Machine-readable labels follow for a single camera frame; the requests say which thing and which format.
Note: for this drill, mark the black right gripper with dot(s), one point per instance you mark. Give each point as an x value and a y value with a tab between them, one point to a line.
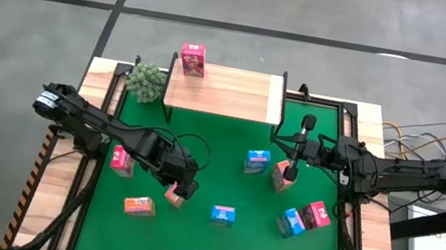
321	154

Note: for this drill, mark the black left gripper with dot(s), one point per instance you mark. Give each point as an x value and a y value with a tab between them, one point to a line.
170	162

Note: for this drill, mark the orange Mini Wheats cereal box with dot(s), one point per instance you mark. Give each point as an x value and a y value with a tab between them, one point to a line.
139	207
279	178
173	199

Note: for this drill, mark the blue Rice Krispies cereal box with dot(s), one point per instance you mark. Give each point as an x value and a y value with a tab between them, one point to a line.
256	163
290	223
222	215

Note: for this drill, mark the red Froot Loops cereal box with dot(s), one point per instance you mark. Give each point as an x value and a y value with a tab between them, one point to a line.
317	215
122	162
192	62

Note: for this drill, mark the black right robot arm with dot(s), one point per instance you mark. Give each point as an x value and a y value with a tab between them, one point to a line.
404	168

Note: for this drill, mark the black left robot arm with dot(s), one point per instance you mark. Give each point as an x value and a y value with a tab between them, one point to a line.
82	111

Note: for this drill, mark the green potted artificial plant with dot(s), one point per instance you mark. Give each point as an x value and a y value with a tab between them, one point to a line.
145	81

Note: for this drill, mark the yellow black hazard tape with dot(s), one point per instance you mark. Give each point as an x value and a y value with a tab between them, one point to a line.
26	196

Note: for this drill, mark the black diagonal beam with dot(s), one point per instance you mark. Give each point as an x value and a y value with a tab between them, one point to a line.
431	223

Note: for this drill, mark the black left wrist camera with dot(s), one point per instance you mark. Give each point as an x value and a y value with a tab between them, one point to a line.
189	189

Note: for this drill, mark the wooden shelf with black frame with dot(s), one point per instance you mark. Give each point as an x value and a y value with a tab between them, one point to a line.
228	94

